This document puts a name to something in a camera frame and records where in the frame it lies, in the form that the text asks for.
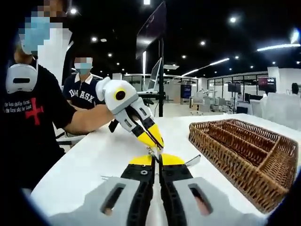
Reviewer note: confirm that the wall display screen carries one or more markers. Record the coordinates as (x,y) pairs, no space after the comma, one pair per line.
(266,83)

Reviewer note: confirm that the ceiling spotlights group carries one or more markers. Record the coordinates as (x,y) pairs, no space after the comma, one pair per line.
(232,19)

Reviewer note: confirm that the dark blue standing sign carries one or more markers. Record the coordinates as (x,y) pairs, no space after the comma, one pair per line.
(185,94)

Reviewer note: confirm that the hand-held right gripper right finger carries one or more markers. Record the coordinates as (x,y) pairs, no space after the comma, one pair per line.
(185,200)

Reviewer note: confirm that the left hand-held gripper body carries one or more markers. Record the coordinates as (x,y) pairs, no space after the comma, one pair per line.
(110,94)

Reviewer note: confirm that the white background workstation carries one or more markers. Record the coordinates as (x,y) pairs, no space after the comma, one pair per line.
(204,103)

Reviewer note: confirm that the person's left hand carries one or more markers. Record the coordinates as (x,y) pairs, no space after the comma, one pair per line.
(107,113)

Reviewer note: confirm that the straight ceiling light strip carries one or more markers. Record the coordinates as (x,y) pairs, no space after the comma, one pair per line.
(219,61)

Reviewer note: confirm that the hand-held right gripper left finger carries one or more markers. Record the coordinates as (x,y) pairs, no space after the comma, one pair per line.
(122,200)

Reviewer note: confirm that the small black monitor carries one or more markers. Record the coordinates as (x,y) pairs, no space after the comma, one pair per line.
(234,87)

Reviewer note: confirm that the white neck-worn device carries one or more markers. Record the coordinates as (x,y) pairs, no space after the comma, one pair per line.
(22,70)

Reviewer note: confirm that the brown wicker storage tray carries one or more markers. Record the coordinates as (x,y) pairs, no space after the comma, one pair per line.
(235,169)

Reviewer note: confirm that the person's black printed t-shirt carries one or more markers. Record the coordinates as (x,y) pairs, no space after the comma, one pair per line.
(35,146)

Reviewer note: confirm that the large black monitor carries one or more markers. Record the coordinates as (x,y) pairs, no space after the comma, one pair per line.
(151,30)

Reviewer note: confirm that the white mesh office chair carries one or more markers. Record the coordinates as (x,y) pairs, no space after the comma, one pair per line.
(279,110)

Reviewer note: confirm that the silver laptop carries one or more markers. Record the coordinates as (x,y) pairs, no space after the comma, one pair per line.
(155,75)

